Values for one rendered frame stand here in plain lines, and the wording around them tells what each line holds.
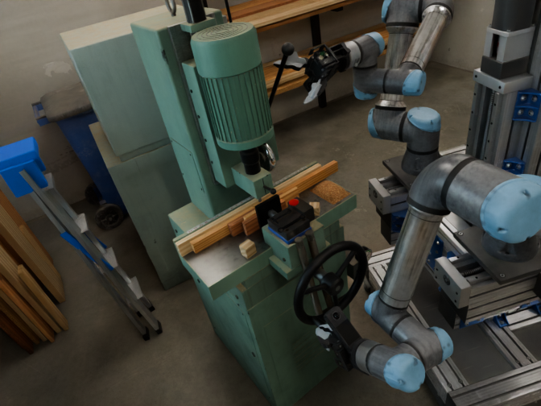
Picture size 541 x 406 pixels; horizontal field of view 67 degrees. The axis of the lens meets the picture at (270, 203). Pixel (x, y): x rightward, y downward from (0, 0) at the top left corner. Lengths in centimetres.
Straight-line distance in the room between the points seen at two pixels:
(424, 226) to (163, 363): 163
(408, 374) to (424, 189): 39
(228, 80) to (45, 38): 239
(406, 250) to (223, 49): 65
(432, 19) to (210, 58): 77
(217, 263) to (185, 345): 106
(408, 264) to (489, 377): 93
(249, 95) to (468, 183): 59
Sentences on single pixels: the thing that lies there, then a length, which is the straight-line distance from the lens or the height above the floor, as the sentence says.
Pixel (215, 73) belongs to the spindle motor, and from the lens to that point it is 109.
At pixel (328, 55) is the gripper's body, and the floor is 138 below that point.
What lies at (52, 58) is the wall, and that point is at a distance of 339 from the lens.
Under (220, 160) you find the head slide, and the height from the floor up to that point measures 111.
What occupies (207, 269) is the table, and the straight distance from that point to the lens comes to 126.
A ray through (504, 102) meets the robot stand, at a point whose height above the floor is 119.
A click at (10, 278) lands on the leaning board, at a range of 244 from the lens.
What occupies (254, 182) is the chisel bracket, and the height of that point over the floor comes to 107.
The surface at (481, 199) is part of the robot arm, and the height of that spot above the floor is 127.
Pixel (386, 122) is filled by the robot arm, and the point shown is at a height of 101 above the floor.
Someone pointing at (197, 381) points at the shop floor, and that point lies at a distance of 214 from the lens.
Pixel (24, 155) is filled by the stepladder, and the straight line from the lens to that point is 177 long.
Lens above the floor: 175
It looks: 36 degrees down
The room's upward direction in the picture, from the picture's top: 12 degrees counter-clockwise
